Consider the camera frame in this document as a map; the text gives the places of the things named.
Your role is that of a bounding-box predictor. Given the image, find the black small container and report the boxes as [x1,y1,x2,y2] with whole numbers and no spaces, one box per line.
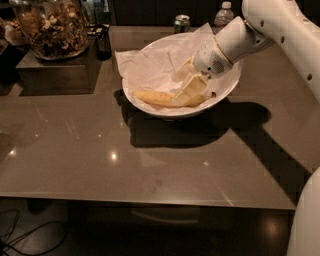
[96,27,112,61]

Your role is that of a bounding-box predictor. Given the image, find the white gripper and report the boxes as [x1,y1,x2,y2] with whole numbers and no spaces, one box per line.
[171,41,233,107]

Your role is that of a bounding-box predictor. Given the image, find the clear plastic water bottle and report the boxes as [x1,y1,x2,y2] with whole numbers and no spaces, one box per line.
[214,1,234,28]

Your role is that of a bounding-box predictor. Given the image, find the white bowl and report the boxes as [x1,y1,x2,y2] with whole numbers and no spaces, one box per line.
[121,30,243,119]

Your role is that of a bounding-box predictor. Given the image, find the black floor cable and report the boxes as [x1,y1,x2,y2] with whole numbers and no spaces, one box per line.
[0,209,68,256]

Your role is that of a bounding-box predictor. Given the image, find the dark square pedestal block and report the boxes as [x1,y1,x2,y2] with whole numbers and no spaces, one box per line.
[16,39,102,96]

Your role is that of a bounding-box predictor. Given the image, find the large glass snack jar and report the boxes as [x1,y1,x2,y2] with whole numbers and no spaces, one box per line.
[9,0,89,61]

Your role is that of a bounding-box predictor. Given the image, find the yellow banana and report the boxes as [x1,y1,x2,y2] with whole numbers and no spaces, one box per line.
[134,90,213,108]

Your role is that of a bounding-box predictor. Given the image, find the green soda can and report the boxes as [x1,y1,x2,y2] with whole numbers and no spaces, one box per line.
[174,14,191,34]

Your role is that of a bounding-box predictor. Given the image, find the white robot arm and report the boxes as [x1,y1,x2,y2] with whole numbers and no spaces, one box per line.
[176,0,320,256]

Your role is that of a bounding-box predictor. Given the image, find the white paper liner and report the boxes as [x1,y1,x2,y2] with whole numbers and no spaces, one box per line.
[114,22,242,108]

